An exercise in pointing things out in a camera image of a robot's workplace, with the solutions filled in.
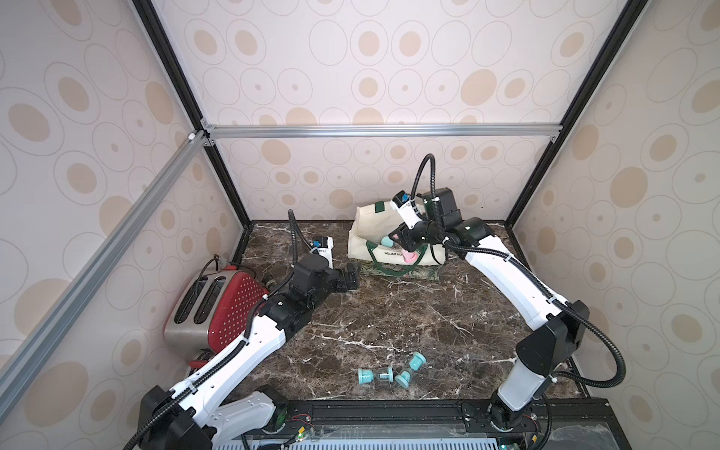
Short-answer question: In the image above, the pink hourglass top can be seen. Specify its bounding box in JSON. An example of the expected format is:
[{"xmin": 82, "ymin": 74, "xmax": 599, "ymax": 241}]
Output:
[{"xmin": 401, "ymin": 249, "xmax": 419, "ymax": 264}]

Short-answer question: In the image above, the teal hourglass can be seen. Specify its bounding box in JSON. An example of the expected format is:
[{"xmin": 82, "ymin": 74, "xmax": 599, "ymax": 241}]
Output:
[
  {"xmin": 394, "ymin": 352, "xmax": 427, "ymax": 390},
  {"xmin": 381, "ymin": 235, "xmax": 395, "ymax": 249},
  {"xmin": 357, "ymin": 367, "xmax": 395, "ymax": 386}
]

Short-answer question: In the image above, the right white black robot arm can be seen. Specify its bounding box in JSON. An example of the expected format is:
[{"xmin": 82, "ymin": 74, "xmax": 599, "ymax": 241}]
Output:
[{"xmin": 389, "ymin": 154, "xmax": 626, "ymax": 432}]

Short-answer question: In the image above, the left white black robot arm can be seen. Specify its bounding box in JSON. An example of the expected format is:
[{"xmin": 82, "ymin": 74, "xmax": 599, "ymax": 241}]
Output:
[{"xmin": 125, "ymin": 212, "xmax": 358, "ymax": 449}]

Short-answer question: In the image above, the cream canvas tote bag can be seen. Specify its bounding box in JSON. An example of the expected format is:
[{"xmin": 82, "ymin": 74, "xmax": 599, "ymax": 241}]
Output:
[{"xmin": 347, "ymin": 201, "xmax": 446, "ymax": 281}]

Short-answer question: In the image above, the red and steel toaster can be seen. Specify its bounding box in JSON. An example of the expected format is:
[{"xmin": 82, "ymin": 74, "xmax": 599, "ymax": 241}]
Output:
[{"xmin": 163, "ymin": 266, "xmax": 268, "ymax": 361}]

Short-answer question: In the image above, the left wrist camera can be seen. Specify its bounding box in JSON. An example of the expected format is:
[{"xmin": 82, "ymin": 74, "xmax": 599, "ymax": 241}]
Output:
[{"xmin": 310, "ymin": 236, "xmax": 334, "ymax": 268}]

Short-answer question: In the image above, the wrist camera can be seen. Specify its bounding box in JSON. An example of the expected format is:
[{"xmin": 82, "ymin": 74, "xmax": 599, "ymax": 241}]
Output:
[
  {"xmin": 310, "ymin": 236, "xmax": 334, "ymax": 268},
  {"xmin": 391, "ymin": 190, "xmax": 423, "ymax": 230}
]

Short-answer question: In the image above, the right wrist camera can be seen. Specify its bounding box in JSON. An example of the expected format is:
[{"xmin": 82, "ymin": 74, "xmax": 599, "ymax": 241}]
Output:
[{"xmin": 391, "ymin": 190, "xmax": 423, "ymax": 230}]

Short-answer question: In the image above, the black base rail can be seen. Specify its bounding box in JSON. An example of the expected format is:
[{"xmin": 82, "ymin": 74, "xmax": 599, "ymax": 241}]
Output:
[{"xmin": 145, "ymin": 396, "xmax": 631, "ymax": 450}]

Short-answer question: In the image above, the aluminium frame rail back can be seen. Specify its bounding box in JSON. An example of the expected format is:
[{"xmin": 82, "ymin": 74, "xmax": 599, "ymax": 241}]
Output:
[{"xmin": 206, "ymin": 123, "xmax": 563, "ymax": 141}]

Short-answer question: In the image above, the aluminium frame rail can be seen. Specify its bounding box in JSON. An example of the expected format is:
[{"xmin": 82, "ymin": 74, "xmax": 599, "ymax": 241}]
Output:
[
  {"xmin": 206, "ymin": 123, "xmax": 563, "ymax": 141},
  {"xmin": 0, "ymin": 130, "xmax": 208, "ymax": 417}
]

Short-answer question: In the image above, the aluminium frame rail left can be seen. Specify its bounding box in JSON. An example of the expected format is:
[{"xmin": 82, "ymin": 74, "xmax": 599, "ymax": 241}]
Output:
[{"xmin": 0, "ymin": 130, "xmax": 208, "ymax": 417}]

